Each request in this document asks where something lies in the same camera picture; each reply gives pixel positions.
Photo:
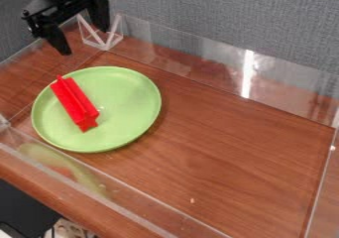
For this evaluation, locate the green plate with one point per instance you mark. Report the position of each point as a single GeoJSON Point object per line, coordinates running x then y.
{"type": "Point", "coordinates": [127, 100]}

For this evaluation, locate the red plastic block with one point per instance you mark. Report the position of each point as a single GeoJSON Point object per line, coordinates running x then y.
{"type": "Point", "coordinates": [77, 103]}

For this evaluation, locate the clear acrylic enclosure wall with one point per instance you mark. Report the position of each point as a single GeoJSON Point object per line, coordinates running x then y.
{"type": "Point", "coordinates": [239, 162]}

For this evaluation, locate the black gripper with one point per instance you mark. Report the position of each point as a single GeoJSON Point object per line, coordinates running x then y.
{"type": "Point", "coordinates": [46, 14]}

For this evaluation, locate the white power strip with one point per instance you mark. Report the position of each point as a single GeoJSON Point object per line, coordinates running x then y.
{"type": "Point", "coordinates": [67, 229]}

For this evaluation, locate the clear acrylic corner bracket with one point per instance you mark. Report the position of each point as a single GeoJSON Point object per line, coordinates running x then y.
{"type": "Point", "coordinates": [101, 35]}

